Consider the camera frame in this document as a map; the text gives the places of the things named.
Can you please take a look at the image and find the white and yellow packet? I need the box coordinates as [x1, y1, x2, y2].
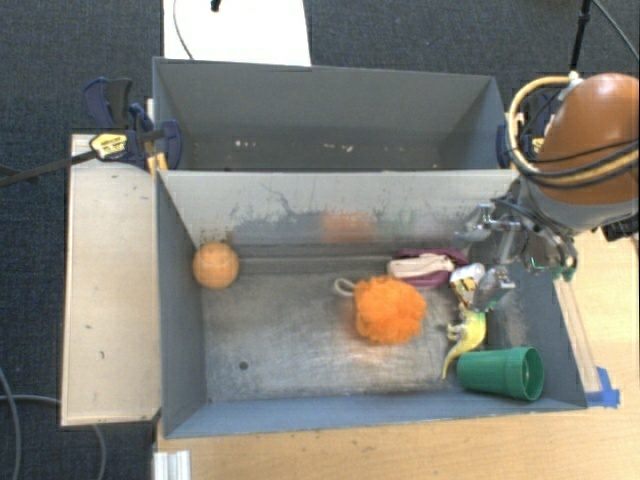
[448, 262, 487, 310]

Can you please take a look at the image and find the black cylinder on white bracket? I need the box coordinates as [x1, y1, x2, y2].
[601, 212, 640, 243]

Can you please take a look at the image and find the pale wood flat board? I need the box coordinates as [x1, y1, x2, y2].
[60, 134, 164, 427]

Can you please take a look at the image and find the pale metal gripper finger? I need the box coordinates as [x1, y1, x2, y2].
[471, 265, 517, 314]
[453, 202, 522, 243]

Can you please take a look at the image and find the green plastic cup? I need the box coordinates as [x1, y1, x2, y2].
[455, 346, 545, 402]

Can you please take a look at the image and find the yellow-green toy dinosaur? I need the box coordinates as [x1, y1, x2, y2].
[440, 303, 488, 380]

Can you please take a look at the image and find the orange mesh bath sponge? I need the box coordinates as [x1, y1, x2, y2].
[333, 275, 428, 346]

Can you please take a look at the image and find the grey metal bin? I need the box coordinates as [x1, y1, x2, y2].
[151, 56, 589, 440]

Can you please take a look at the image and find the orange ball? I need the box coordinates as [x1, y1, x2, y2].
[192, 241, 241, 291]

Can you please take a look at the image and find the purple and white cloth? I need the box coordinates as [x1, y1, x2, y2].
[386, 247, 470, 288]

